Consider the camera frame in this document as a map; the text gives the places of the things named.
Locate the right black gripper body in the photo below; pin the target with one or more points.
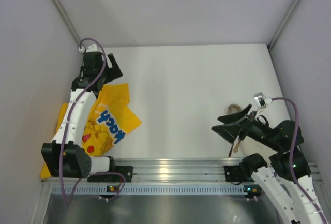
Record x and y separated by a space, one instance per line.
246 127

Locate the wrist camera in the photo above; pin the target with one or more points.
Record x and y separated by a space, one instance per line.
262 102
91 48

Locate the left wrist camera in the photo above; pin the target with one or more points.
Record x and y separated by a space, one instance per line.
91 48

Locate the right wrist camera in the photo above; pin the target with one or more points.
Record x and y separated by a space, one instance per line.
262 102

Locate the small grey cup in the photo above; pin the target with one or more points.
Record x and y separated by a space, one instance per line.
234 108

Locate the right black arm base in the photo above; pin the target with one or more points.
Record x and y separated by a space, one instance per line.
235 175

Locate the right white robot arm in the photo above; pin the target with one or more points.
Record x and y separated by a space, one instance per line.
285 177

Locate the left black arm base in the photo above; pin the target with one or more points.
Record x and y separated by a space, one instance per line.
121 174

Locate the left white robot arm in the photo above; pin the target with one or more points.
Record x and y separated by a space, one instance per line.
64 155

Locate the yellow Pikachu placemat cloth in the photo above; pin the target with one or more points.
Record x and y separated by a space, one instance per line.
109 122

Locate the perforated grey cable duct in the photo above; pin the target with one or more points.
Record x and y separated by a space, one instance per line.
241 190

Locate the copper fork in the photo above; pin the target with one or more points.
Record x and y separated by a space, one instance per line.
231 150

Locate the copper spoon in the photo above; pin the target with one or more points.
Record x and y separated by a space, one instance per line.
236 146

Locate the aluminium mounting rail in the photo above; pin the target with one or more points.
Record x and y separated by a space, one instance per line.
178 171

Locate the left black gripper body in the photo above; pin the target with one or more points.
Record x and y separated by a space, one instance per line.
107 73

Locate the white paper plate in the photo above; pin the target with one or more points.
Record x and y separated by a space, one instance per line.
249 146

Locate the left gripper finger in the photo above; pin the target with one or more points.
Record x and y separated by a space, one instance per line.
100 84
113 71

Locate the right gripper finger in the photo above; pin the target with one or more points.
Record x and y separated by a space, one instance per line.
230 133
230 118

